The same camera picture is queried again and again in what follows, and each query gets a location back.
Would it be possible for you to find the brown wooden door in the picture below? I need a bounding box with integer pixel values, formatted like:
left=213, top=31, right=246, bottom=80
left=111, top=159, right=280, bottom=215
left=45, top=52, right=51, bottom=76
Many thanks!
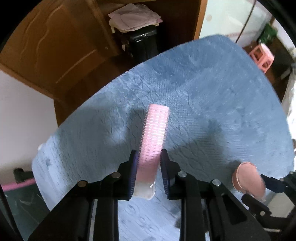
left=1, top=1, right=121, bottom=124

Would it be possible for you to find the blue fuzzy table cloth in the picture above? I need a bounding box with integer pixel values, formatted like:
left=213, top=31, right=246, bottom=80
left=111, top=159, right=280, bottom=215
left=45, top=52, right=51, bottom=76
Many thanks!
left=30, top=35, right=293, bottom=240

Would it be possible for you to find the green chalkboard pink frame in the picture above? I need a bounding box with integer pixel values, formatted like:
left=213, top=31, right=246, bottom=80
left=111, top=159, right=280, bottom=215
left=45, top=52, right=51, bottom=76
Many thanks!
left=2, top=178, right=49, bottom=240

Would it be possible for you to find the white checked bedding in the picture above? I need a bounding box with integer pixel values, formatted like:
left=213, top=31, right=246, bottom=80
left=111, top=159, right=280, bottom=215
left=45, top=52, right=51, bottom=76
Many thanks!
left=281, top=68, right=295, bottom=150

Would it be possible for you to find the folded pink cloth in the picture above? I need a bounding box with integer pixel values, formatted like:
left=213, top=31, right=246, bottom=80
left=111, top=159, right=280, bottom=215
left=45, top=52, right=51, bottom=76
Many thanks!
left=108, top=4, right=163, bottom=33

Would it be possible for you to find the wooden corner shelf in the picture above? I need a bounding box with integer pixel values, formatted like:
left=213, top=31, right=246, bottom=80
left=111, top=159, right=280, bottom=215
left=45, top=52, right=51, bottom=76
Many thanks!
left=97, top=0, right=209, bottom=61

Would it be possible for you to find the pink round compact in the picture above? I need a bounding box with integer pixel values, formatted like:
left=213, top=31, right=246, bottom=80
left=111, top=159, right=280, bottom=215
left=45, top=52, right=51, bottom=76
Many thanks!
left=232, top=162, right=266, bottom=201

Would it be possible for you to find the pink plastic stool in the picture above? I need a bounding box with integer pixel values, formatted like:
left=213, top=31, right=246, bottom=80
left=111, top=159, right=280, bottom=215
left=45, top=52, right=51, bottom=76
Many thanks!
left=249, top=43, right=274, bottom=73

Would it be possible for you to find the pink hair roller clip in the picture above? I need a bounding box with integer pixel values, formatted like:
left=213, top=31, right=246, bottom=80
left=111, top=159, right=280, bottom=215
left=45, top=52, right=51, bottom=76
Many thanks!
left=133, top=104, right=169, bottom=200

